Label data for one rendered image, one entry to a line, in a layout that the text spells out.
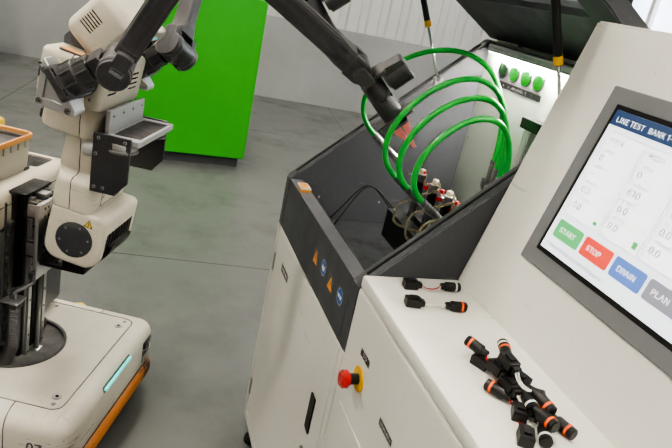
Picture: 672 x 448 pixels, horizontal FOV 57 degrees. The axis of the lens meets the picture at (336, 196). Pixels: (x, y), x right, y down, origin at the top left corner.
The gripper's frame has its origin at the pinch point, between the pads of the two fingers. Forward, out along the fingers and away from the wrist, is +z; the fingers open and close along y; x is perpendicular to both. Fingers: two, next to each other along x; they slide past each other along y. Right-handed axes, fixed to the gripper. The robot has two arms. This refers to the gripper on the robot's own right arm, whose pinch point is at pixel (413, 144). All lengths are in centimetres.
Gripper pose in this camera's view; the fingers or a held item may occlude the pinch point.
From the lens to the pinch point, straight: 160.3
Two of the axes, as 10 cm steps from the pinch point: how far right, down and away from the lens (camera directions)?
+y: 8.2, -5.5, -1.8
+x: -0.2, -3.4, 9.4
